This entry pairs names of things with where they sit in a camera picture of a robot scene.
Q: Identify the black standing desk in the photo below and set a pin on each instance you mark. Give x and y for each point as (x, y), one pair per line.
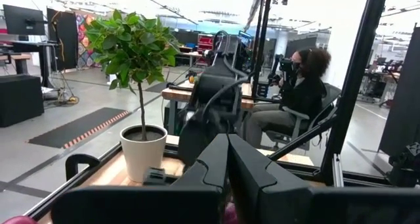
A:
(42, 63)

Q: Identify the person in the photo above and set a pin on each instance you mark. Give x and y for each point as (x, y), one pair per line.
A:
(302, 96)

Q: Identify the grey office chair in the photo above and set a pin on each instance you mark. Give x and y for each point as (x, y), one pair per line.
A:
(328, 96)

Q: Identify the black computer monitor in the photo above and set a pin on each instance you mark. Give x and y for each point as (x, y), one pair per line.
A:
(23, 20)

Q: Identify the small wooden desk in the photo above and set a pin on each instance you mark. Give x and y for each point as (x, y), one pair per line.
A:
(19, 57)

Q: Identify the background workstation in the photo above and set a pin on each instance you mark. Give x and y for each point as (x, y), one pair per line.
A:
(377, 79)

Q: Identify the black cabinet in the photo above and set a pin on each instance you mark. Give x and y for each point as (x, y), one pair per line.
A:
(19, 99)

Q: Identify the black hazard-striped floor mat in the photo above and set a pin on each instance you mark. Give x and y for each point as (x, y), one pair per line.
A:
(82, 125)

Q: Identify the black handheld device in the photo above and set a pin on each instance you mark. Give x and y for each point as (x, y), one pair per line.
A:
(285, 66)

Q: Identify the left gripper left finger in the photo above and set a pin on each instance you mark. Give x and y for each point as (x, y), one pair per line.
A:
(210, 165)

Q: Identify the green plant in white pot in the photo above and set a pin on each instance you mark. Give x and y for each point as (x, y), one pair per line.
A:
(144, 158)

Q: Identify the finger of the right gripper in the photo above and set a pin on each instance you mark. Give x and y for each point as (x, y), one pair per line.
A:
(195, 138)
(220, 123)

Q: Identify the red tool chest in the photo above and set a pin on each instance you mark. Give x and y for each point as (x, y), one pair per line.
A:
(206, 41)

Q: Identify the large black partition panel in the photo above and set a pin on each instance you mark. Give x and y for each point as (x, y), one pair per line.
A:
(403, 102)

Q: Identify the black equipment block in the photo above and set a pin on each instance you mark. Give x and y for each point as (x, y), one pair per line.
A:
(407, 165)

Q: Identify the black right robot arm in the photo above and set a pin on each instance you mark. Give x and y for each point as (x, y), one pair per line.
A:
(216, 86)

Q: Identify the wooden workbench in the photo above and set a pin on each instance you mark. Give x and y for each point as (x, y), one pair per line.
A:
(178, 94)

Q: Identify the colourful patterned wall hanging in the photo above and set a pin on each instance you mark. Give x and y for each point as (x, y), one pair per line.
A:
(83, 53)

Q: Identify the black upright panel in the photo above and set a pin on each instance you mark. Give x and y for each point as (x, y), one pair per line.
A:
(65, 36)

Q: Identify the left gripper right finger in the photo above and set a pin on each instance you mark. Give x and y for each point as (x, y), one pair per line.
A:
(256, 178)

